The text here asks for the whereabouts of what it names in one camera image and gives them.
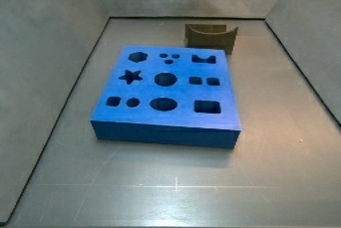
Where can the blue foam shape-sorting board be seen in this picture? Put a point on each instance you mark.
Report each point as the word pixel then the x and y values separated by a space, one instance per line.
pixel 168 95

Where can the black curved cradle stand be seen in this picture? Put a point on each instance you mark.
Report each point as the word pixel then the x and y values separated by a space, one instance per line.
pixel 210 36

